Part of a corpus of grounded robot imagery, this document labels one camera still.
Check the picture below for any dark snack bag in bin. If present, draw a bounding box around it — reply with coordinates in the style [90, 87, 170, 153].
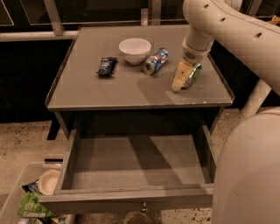
[21, 180, 40, 193]

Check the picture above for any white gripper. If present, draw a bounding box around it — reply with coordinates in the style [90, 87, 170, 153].
[171, 40, 210, 92]

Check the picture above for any metal railing frame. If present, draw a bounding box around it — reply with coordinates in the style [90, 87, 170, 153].
[0, 0, 280, 42]

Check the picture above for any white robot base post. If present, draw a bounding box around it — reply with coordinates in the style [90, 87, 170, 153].
[241, 80, 271, 118]

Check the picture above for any grey cabinet with top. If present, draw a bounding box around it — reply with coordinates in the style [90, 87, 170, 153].
[46, 25, 234, 135]

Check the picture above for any white bowl in bin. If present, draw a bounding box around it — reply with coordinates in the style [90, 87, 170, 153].
[38, 169, 60, 195]

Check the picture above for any clear plastic storage bin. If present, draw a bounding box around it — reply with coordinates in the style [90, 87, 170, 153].
[0, 162, 61, 224]

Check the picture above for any metal drawer knob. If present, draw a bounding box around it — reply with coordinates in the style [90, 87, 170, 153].
[140, 202, 149, 213]

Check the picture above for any green soda can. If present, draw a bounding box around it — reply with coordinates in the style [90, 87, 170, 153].
[182, 63, 202, 89]

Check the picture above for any open grey top drawer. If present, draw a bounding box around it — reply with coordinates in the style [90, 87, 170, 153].
[39, 125, 216, 214]

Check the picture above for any white ceramic bowl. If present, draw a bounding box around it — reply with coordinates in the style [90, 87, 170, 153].
[119, 38, 151, 65]

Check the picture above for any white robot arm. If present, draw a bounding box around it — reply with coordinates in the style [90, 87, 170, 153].
[172, 0, 280, 224]

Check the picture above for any green chip bag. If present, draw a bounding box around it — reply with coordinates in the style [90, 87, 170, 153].
[17, 192, 54, 218]

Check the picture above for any blue soda can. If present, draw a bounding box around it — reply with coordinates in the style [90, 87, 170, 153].
[143, 47, 169, 75]

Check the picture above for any dark blue snack bag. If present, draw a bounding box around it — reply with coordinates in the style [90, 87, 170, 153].
[97, 57, 118, 78]

